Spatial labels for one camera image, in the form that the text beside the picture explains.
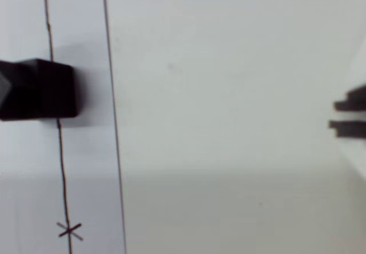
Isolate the black cube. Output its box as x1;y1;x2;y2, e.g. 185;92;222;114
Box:
0;58;81;122

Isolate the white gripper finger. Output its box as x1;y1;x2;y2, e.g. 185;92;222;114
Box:
333;41;366;116
328;120;366;177

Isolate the white paper sheet with drawn boxes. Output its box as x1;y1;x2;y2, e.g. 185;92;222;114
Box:
0;0;128;254

